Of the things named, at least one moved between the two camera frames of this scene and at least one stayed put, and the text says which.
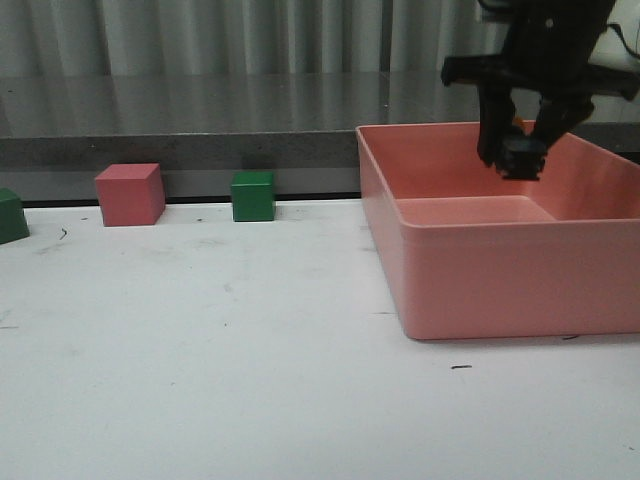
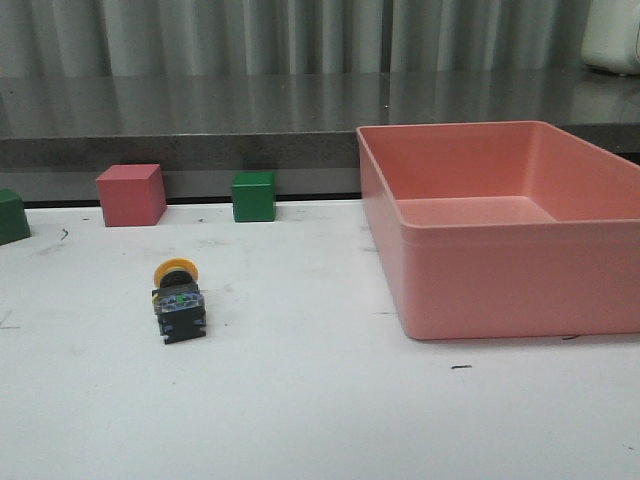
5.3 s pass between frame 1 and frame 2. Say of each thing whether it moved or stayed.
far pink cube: stayed
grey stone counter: stayed
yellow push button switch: moved
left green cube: stayed
